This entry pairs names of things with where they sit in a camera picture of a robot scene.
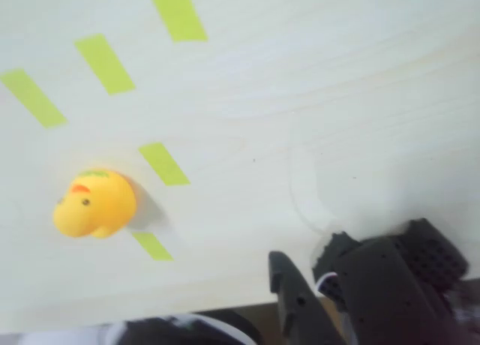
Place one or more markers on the yellow rubber duck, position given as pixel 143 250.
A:
pixel 93 206

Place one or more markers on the yellow-green tape strip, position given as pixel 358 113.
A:
pixel 104 64
pixel 153 247
pixel 176 11
pixel 33 97
pixel 164 164

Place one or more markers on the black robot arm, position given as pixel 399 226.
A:
pixel 375 285

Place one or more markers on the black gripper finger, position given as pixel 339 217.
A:
pixel 300 315

